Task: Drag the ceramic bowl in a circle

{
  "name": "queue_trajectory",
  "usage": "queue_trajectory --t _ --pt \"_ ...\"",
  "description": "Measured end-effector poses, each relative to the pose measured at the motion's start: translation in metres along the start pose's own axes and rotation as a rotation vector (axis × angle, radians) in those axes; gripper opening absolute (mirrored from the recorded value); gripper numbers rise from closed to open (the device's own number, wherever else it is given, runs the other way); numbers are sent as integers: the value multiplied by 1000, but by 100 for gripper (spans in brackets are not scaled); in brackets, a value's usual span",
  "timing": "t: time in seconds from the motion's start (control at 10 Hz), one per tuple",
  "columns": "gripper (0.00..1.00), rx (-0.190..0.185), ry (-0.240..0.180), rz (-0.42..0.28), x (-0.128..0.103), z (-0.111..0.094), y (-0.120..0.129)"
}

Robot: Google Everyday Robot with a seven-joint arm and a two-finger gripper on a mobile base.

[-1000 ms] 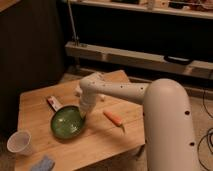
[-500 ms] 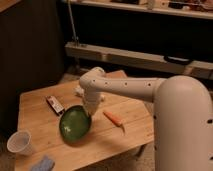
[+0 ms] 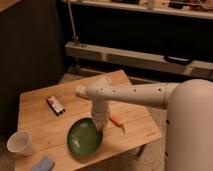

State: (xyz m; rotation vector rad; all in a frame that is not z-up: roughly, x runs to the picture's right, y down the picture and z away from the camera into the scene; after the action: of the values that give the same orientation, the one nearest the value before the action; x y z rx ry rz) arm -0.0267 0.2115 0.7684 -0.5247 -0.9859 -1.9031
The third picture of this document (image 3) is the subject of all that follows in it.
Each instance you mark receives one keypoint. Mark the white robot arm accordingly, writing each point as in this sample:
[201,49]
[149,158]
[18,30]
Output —
[189,105]

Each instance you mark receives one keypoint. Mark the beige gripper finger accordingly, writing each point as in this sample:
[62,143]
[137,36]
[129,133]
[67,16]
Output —
[100,126]

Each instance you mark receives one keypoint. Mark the green ceramic bowl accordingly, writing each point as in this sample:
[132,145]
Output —
[83,138]

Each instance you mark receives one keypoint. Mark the blue sponge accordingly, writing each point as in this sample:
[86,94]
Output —
[45,164]

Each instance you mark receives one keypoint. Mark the white plastic cup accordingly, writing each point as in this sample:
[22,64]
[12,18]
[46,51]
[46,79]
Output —
[20,143]

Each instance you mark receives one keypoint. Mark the upper wooden shelf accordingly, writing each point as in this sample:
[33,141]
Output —
[149,8]

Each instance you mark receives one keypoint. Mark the black handle on beam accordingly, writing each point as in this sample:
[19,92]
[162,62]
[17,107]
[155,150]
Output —
[177,61]

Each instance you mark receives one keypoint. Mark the orange carrot toy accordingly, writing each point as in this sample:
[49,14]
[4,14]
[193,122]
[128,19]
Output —
[116,120]

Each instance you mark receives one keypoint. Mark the small dark box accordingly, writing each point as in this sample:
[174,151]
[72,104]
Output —
[55,105]

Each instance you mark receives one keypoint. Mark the metal stand pole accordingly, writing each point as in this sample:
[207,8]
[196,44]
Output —
[75,37]

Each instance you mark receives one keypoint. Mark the long white shelf beam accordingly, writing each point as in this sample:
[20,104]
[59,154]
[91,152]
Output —
[137,59]

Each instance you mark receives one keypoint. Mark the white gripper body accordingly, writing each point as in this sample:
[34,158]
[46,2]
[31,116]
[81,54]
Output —
[100,111]

